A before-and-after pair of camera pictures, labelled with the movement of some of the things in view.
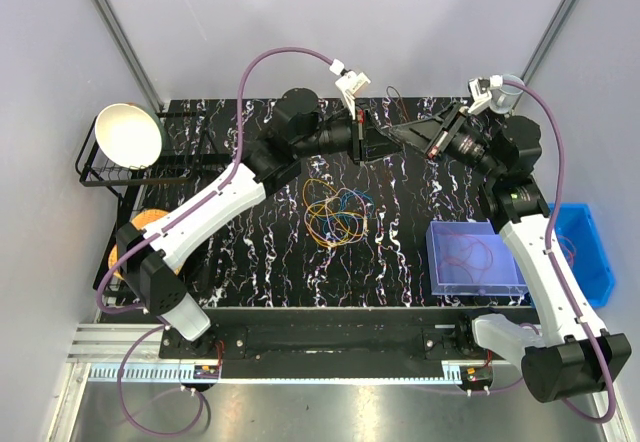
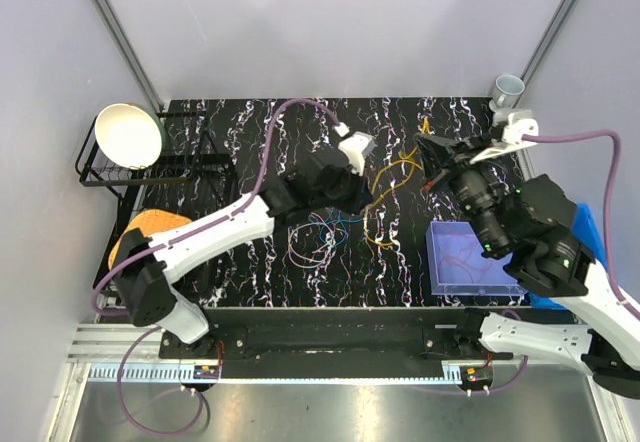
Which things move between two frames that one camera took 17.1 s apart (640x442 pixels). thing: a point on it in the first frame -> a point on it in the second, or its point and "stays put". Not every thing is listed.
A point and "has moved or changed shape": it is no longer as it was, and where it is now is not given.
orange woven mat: x=140 y=220 stays put
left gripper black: x=370 y=143 -> x=362 y=198
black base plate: x=402 y=333 stays put
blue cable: x=342 y=202 has moved or changed shape
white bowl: x=130 y=134 stays put
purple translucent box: x=467 y=258 stays put
